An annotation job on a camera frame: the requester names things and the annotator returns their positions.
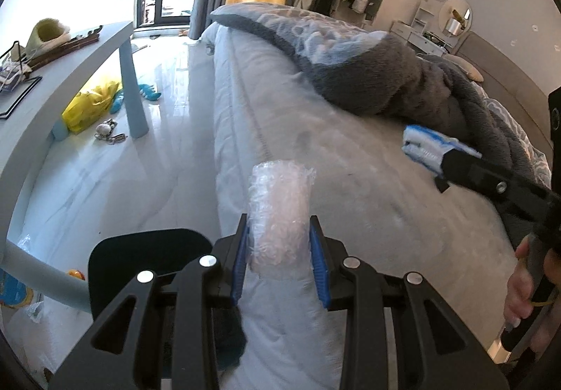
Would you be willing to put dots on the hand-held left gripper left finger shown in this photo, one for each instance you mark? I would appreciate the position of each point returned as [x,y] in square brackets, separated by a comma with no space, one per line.
[239,260]

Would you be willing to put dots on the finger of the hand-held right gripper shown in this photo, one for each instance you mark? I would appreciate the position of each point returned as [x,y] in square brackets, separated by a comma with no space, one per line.
[482,179]

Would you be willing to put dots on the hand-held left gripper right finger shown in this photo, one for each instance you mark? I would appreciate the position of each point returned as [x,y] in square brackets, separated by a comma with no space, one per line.
[317,265]

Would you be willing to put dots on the clear bubble wrap wad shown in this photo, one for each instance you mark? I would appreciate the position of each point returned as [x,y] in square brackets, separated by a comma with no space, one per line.
[280,214]

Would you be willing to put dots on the person's right hand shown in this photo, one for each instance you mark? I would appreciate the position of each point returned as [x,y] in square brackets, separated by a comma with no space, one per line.
[519,298]

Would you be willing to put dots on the white bed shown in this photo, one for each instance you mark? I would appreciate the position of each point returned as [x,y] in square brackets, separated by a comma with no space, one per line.
[350,197]

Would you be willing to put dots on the beige headboard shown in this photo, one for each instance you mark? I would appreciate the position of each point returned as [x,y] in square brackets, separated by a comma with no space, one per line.
[504,74]

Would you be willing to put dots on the beige pillow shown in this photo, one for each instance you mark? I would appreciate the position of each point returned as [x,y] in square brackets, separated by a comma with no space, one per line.
[466,69]

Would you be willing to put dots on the grey fleece blanket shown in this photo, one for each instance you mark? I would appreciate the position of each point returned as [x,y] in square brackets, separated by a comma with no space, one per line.
[372,78]

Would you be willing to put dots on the white table lamp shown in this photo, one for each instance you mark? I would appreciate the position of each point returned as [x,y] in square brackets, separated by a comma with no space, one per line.
[453,27]

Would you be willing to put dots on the white vanity table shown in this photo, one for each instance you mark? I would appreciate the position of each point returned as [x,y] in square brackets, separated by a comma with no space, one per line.
[416,32]

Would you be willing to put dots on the orange yellow toy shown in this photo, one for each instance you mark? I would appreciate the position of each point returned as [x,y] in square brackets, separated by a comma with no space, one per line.
[75,275]

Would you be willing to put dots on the blue plush toy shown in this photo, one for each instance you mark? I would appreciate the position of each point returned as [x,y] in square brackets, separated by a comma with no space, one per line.
[147,92]

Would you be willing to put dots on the clear plastic sheet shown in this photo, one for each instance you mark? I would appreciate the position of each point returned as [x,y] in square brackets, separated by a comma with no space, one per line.
[48,337]

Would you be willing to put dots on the yellow plastic bag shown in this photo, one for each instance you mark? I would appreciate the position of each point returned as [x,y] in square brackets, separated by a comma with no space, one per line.
[87,105]

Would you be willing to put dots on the blue printed box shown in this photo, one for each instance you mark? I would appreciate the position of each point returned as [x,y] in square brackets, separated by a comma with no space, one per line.
[13,289]

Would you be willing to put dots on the light blue table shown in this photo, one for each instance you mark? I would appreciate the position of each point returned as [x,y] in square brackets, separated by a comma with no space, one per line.
[65,78]

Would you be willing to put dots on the dark wooden flute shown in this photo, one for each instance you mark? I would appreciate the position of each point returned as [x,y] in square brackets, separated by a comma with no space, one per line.
[65,49]

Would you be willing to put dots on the beige slipper on table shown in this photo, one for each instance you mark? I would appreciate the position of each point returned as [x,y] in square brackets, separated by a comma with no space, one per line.
[46,32]

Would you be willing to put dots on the round wall mirror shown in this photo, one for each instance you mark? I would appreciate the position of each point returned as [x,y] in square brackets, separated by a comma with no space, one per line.
[458,8]

